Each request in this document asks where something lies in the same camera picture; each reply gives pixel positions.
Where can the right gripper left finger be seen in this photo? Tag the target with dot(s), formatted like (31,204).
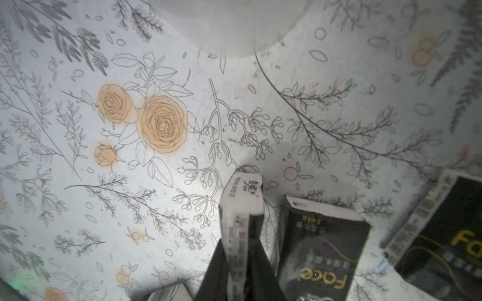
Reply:
(215,281)

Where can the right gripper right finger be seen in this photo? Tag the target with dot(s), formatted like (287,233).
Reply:
(262,284)

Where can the black Face tissue pack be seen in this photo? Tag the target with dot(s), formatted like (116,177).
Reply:
(321,247)

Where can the white storage box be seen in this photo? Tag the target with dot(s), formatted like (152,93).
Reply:
(232,28)

